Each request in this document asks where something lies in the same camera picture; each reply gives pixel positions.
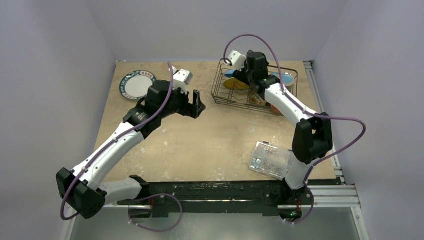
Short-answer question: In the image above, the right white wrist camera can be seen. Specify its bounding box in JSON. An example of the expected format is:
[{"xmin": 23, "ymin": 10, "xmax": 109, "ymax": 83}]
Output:
[{"xmin": 224, "ymin": 50, "xmax": 247, "ymax": 71}]

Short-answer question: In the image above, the orange cup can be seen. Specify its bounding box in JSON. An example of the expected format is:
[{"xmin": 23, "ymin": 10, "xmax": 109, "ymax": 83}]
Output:
[{"xmin": 270, "ymin": 104, "xmax": 281, "ymax": 114}]

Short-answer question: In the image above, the yellow green-rimmed plate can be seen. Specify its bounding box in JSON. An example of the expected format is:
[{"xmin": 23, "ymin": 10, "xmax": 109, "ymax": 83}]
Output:
[{"xmin": 223, "ymin": 77, "xmax": 250, "ymax": 91}]

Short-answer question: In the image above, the blue butterfly mug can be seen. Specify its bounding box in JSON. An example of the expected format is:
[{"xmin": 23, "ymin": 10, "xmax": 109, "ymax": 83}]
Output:
[{"xmin": 280, "ymin": 72, "xmax": 295, "ymax": 88}]

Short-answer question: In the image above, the light blue plate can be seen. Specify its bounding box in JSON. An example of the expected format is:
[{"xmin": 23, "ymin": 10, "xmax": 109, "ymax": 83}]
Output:
[{"xmin": 223, "ymin": 69, "xmax": 240, "ymax": 78}]

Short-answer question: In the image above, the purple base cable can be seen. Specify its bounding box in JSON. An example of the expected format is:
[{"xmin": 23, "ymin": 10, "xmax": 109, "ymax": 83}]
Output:
[
  {"xmin": 283, "ymin": 187, "xmax": 316, "ymax": 226},
  {"xmin": 127, "ymin": 193, "xmax": 184, "ymax": 233}
]

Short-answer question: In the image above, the black base frame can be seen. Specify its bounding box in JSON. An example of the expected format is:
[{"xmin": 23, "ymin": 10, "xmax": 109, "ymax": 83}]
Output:
[{"xmin": 117, "ymin": 180, "xmax": 342, "ymax": 220}]

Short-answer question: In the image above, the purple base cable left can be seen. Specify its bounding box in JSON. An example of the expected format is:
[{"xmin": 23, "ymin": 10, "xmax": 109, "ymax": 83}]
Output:
[{"xmin": 127, "ymin": 193, "xmax": 184, "ymax": 233}]

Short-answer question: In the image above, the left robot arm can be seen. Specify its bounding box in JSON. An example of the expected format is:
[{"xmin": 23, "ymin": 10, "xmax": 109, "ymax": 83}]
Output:
[{"xmin": 56, "ymin": 80, "xmax": 206, "ymax": 221}]

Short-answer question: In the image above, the black wire dish rack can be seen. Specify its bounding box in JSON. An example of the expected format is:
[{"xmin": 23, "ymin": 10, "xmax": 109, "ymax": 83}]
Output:
[{"xmin": 211, "ymin": 59, "xmax": 299, "ymax": 115}]

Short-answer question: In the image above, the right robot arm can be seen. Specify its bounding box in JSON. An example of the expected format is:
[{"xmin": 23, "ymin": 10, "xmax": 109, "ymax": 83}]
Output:
[{"xmin": 228, "ymin": 50, "xmax": 333, "ymax": 204}]

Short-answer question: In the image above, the white plate dark-green rim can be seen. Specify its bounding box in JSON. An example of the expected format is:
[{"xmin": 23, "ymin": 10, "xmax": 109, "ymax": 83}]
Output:
[{"xmin": 119, "ymin": 70, "xmax": 157, "ymax": 101}]

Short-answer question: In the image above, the beige floral bowl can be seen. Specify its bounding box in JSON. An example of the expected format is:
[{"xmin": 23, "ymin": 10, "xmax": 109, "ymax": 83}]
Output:
[{"xmin": 250, "ymin": 94, "xmax": 267, "ymax": 107}]

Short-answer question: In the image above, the aluminium rail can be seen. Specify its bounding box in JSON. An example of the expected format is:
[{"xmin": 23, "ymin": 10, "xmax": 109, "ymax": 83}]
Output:
[{"xmin": 303, "ymin": 61, "xmax": 367, "ymax": 188}]

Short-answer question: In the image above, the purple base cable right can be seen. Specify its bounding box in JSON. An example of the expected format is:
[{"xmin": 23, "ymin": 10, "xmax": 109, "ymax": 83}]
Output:
[{"xmin": 283, "ymin": 187, "xmax": 316, "ymax": 226}]

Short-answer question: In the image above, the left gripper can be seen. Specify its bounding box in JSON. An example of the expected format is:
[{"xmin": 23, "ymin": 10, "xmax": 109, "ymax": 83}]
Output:
[{"xmin": 159, "ymin": 83, "xmax": 205, "ymax": 119}]

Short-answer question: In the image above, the clear plastic screw box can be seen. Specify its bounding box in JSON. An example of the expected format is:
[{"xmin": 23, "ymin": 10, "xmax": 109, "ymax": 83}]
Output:
[{"xmin": 249, "ymin": 141, "xmax": 296, "ymax": 181}]

